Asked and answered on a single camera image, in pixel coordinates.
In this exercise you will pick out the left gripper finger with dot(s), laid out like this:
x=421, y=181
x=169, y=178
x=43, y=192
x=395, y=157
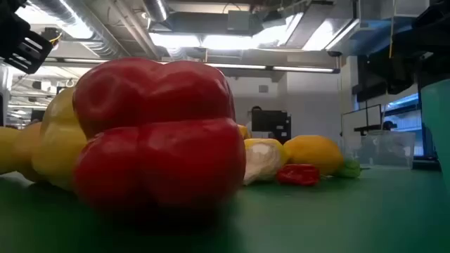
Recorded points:
x=21, y=52

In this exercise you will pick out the orange fruit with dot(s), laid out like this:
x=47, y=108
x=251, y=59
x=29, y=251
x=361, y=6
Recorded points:
x=26, y=151

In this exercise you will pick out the green leafy vegetable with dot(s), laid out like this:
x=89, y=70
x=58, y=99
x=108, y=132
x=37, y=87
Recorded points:
x=348, y=169

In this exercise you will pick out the small red pepper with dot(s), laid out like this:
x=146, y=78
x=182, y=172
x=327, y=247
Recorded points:
x=298, y=174

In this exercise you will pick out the white garlic bulb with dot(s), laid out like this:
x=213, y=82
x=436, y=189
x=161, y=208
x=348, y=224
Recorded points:
x=262, y=163

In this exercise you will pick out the yellow bell pepper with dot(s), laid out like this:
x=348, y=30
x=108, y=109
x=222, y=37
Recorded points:
x=59, y=140

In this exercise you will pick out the teal translucent plastic bin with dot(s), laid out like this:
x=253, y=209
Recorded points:
x=437, y=133

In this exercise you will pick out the person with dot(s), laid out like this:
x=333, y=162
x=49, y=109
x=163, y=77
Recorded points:
x=388, y=125
x=256, y=108

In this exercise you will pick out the clear plastic bin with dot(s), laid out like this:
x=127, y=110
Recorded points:
x=386, y=151

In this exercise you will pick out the linear ceiling light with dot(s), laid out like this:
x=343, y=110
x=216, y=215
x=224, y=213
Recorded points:
x=304, y=69
x=235, y=66

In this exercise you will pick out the red bell pepper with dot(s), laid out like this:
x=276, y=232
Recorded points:
x=158, y=140

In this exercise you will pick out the dark wall screen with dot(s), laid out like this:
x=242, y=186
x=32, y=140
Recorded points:
x=383, y=77

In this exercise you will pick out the silver spiral duct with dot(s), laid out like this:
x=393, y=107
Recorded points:
x=155, y=10

